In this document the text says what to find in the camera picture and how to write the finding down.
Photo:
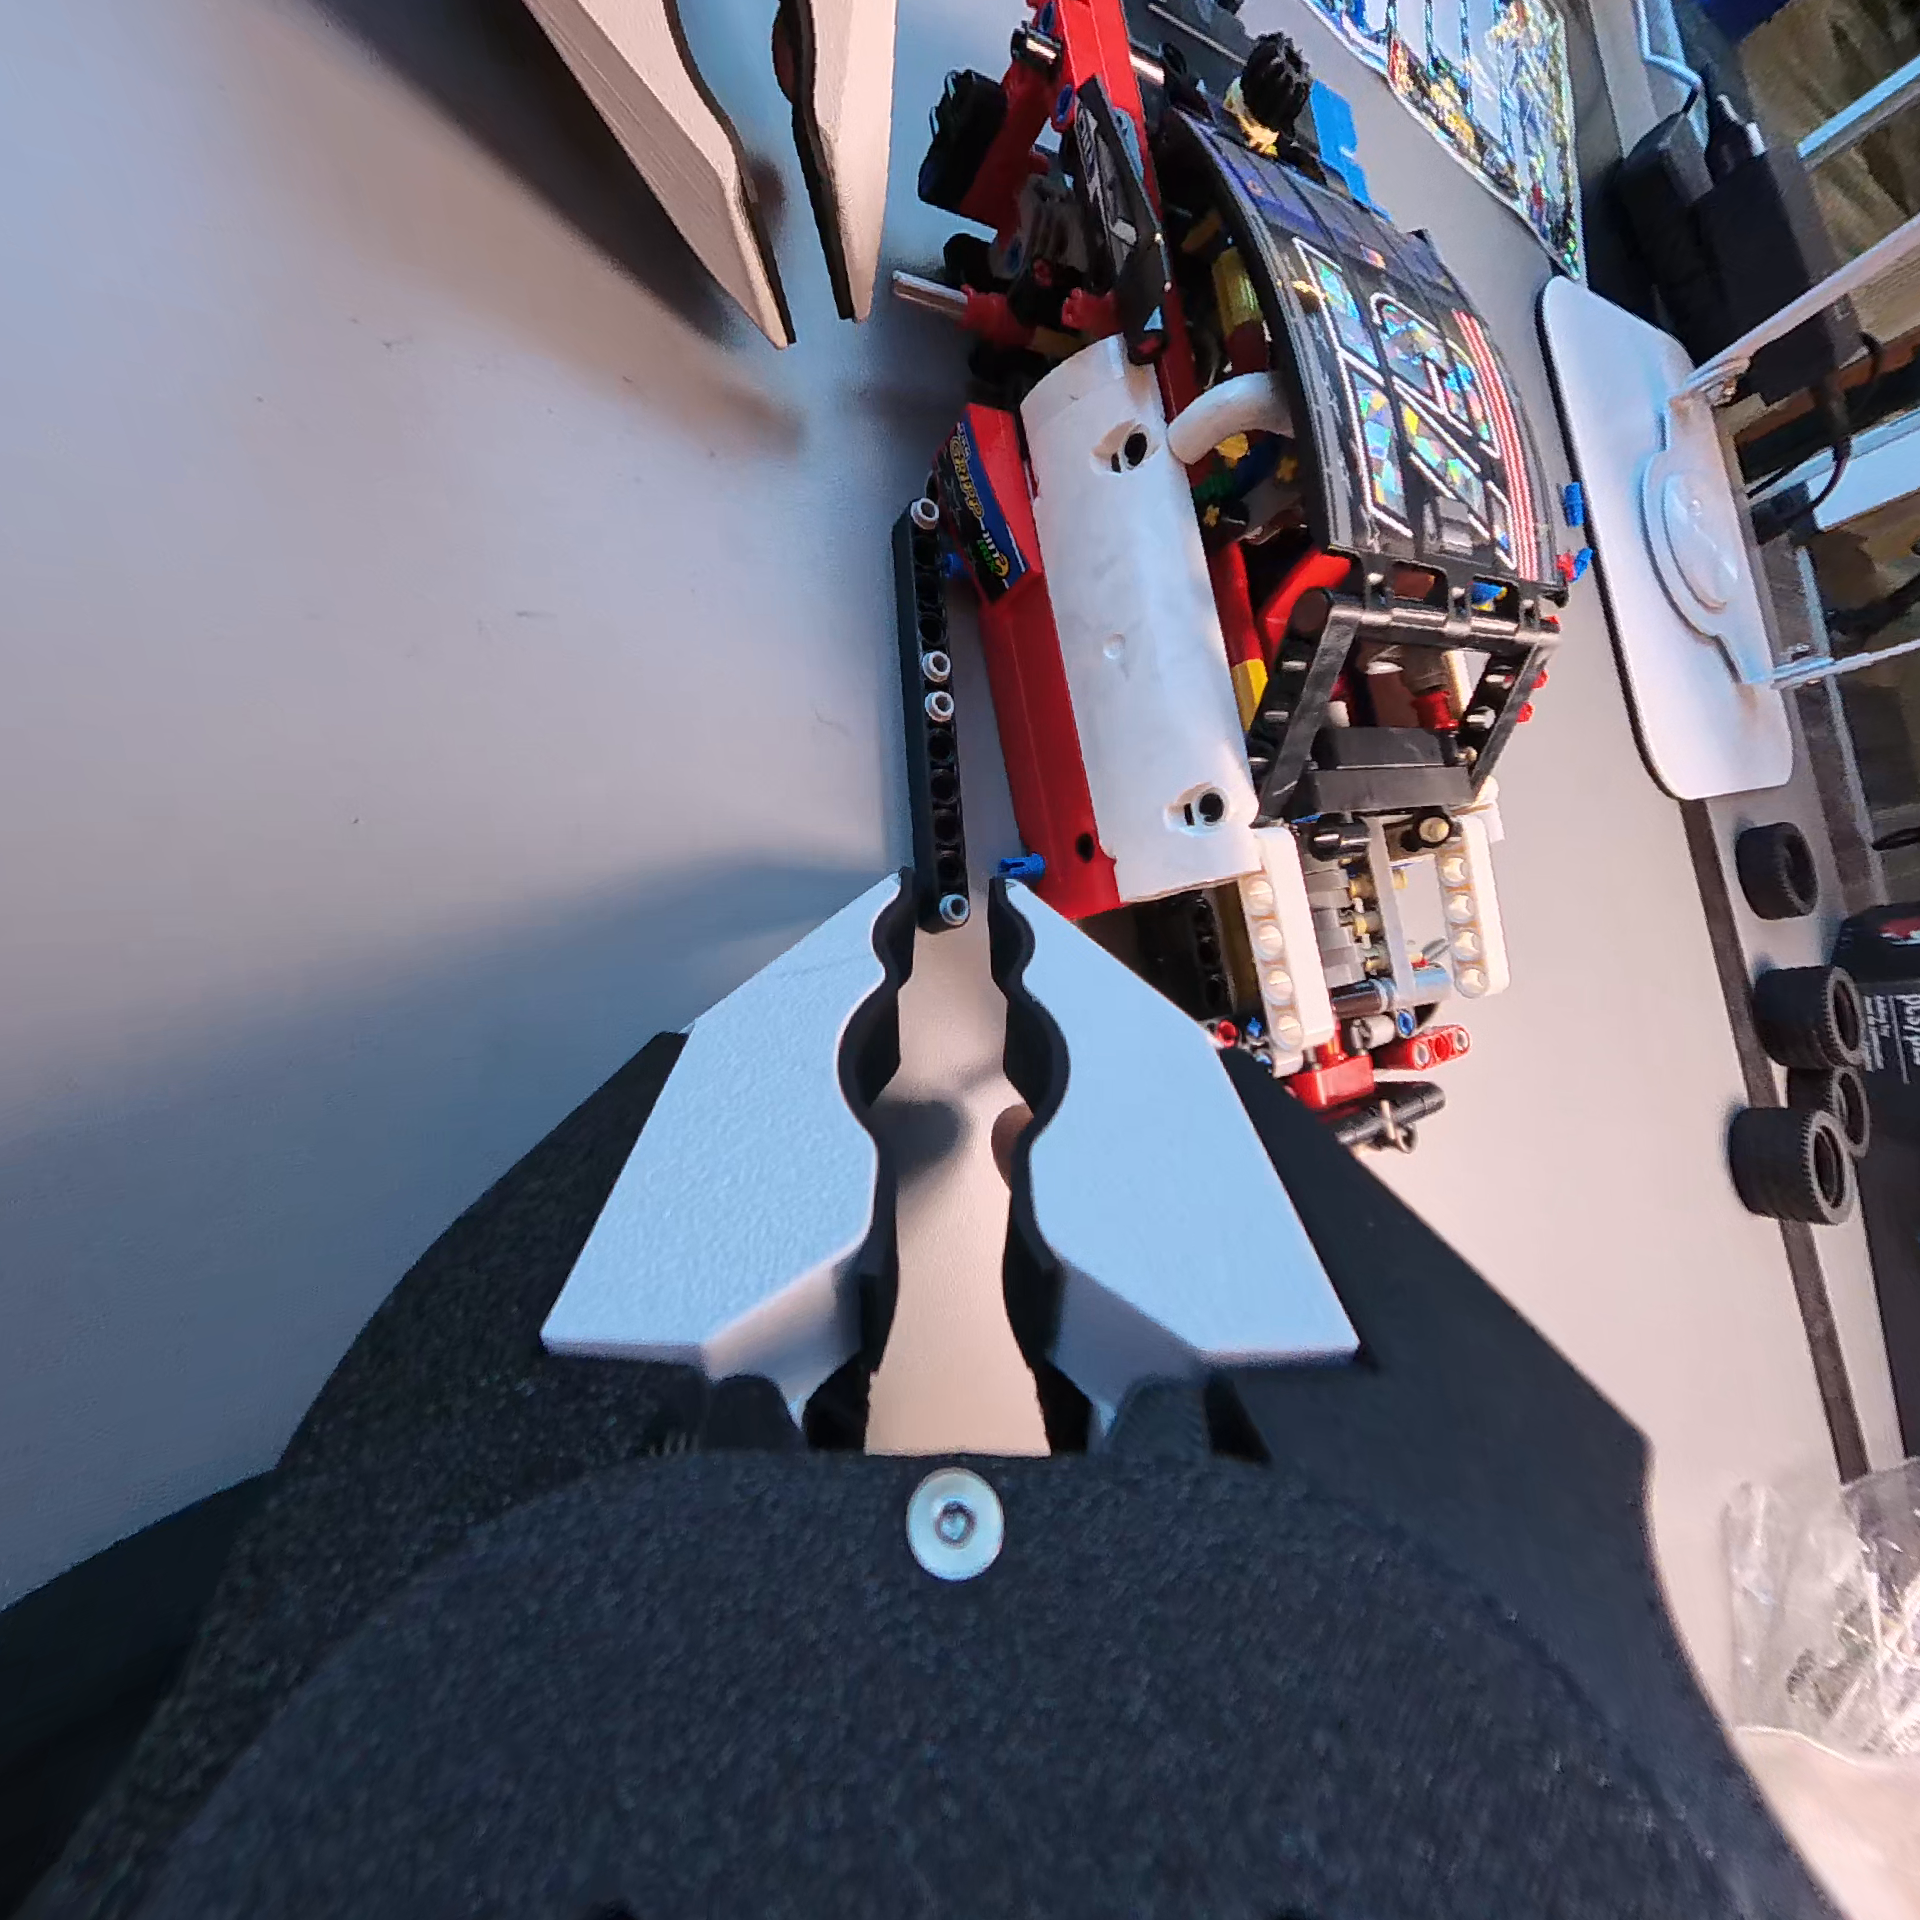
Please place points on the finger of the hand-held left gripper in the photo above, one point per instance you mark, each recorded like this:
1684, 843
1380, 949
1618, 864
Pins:
856, 118
662, 136

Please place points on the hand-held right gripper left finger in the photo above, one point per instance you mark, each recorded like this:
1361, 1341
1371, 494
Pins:
704, 1201

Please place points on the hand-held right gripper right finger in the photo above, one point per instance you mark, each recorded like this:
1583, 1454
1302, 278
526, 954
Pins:
1184, 1213

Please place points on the long black lego beam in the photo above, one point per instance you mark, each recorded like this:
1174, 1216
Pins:
934, 779

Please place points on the lego race car model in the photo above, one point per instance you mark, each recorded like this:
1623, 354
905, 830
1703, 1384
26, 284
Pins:
1142, 600

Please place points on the black lego tyre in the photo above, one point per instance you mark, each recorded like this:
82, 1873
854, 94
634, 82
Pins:
1811, 1017
1793, 1165
1779, 869
1842, 1107

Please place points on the lego set box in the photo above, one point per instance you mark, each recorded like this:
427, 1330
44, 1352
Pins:
1890, 1020

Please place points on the holographic sticker sheet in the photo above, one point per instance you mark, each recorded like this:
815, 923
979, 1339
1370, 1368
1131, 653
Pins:
1483, 118

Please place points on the crumpled clear plastic bag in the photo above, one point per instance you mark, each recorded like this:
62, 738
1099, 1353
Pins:
1828, 1621

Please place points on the white book stand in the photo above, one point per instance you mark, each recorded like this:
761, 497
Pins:
1635, 451

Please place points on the black power adapter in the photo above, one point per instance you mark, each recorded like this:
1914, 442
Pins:
1723, 225

